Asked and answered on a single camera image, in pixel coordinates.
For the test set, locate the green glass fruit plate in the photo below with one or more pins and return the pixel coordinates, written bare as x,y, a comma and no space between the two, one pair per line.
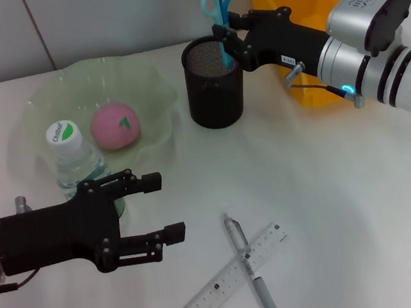
49,103

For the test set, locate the transparent plastic ruler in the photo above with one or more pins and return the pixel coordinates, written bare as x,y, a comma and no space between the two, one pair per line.
210,295

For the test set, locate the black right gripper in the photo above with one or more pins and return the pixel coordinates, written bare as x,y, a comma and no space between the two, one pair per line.
281,40

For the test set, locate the clear grey ballpoint pen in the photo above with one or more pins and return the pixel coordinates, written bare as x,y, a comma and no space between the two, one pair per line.
263,291

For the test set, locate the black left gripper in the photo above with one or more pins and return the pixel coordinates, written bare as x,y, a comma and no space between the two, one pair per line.
52,236

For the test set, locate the blue scissors with blade cover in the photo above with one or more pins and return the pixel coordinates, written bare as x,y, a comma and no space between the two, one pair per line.
227,53

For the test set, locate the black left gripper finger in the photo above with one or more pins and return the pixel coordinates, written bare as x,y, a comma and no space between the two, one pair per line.
174,233

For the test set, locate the clear water bottle green label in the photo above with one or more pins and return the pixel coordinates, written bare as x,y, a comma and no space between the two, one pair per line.
72,161

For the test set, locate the black mesh pen cup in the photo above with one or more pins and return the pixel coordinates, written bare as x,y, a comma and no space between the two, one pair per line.
217,98

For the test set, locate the pink peach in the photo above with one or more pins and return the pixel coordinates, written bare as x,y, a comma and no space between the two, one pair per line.
110,131

